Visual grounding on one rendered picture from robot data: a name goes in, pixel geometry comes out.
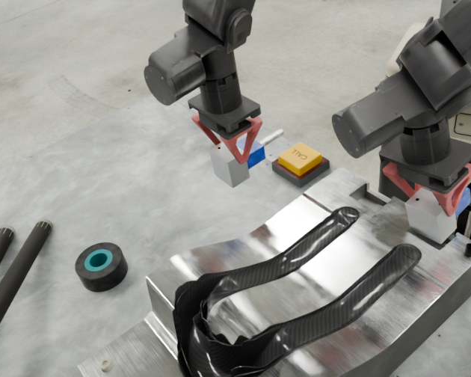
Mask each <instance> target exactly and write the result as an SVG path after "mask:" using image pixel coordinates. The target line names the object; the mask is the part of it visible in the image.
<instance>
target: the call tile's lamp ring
mask: <svg viewBox="0 0 471 377"><path fill-rule="evenodd" d="M321 159H323V160H324V161H322V162H320V163H319V164H317V165H316V166H315V167H313V168H311V169H310V170H308V171H307V172H306V173H304V174H302V175H301V176H298V175H297V174H295V173H293V172H291V171H290V170H289V169H287V168H285V167H283V166H282V165H281V164H279V163H277V162H278V161H279V160H278V159H276V160H274V161H273V162H272V163H273V164H275V165H276V166H277V167H279V168H281V169H283V170H284V171H285V172H287V173H289V174H291V175H292V176H293V177H295V178H297V179H298V180H301V179H303V178H304V177H305V176H307V175H308V174H310V173H311V172H313V171H314V170H315V169H317V168H319V167H320V166H322V165H323V164H324V163H326V162H328V161H329V160H328V159H326V158H325V157H323V156H322V157H321Z"/></svg>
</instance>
